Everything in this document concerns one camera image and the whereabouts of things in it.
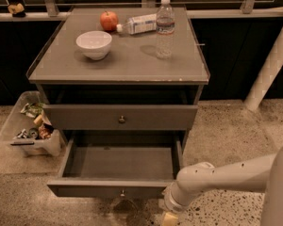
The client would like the grey drawer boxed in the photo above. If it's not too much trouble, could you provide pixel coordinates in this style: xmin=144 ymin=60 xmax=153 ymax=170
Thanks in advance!
xmin=47 ymin=131 xmax=182 ymax=199
xmin=43 ymin=105 xmax=197 ymax=131

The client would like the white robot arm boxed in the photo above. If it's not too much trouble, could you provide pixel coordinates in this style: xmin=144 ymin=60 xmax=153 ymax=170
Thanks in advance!
xmin=161 ymin=146 xmax=283 ymax=226

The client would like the brass lower drawer knob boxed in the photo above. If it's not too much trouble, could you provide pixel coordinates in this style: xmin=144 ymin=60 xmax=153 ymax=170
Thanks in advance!
xmin=120 ymin=189 xmax=126 ymax=198

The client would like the grey wooden drawer cabinet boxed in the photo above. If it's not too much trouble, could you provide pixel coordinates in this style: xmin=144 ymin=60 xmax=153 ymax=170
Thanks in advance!
xmin=28 ymin=8 xmax=209 ymax=139

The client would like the clear plastic trash bin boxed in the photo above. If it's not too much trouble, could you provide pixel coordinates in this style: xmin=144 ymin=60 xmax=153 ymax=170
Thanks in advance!
xmin=0 ymin=91 xmax=61 ymax=156

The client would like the green snack wrapper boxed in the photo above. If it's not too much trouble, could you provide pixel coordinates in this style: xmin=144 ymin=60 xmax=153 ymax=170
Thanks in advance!
xmin=20 ymin=103 xmax=44 ymax=119

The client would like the white ceramic bowl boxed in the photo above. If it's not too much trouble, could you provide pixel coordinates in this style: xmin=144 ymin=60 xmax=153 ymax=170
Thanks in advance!
xmin=75 ymin=31 xmax=112 ymax=60

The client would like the lying plastic bottle white label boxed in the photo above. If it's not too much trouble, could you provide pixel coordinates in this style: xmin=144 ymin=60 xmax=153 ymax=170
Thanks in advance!
xmin=116 ymin=14 xmax=157 ymax=35

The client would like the upright clear water bottle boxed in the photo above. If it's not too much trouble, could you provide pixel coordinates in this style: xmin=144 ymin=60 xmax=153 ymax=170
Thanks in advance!
xmin=156 ymin=0 xmax=175 ymax=59

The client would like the white diagonal pole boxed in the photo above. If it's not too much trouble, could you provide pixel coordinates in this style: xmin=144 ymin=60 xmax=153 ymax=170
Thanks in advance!
xmin=244 ymin=26 xmax=283 ymax=111

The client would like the red apple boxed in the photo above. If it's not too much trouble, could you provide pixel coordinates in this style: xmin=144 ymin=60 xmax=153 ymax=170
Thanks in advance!
xmin=100 ymin=11 xmax=119 ymax=31

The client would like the small yellow black figurine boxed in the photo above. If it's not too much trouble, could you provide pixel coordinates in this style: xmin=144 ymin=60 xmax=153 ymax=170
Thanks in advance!
xmin=8 ymin=3 xmax=25 ymax=17

